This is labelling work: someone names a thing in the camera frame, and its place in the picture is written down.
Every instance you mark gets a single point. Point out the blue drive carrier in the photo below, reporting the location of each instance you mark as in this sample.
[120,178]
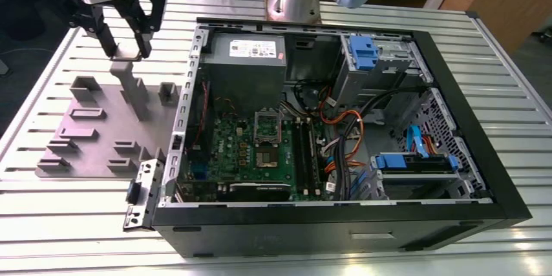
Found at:
[364,53]

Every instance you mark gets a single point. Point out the silver CPU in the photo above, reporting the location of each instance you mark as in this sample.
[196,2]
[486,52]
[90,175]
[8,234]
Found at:
[128,53]

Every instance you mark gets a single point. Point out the hard disk in blue carrier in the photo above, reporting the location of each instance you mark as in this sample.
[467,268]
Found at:
[392,162]

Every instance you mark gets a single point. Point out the grey parts rack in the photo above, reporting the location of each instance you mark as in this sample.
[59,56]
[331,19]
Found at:
[108,127]

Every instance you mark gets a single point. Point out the green motherboard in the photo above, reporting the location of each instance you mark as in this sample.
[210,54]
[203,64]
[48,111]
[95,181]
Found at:
[228,159]

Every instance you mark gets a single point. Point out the black PC case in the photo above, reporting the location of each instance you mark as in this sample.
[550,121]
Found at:
[302,234]

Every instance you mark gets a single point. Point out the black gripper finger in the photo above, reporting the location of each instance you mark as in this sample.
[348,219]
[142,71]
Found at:
[144,43]
[106,40]

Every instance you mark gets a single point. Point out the silver expansion card bracket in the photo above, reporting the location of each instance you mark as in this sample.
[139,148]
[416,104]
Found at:
[147,172]

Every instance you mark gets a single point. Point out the silver metal drive cage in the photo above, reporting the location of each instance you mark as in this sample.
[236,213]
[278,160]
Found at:
[354,85]

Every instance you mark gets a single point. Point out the black graphics card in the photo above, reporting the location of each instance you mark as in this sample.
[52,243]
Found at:
[259,192]

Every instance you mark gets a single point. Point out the grey power supply unit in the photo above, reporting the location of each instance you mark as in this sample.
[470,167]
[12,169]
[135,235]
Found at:
[242,75]

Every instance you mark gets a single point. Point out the silver metal disk bay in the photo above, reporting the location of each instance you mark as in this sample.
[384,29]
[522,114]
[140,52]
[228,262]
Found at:
[423,177]

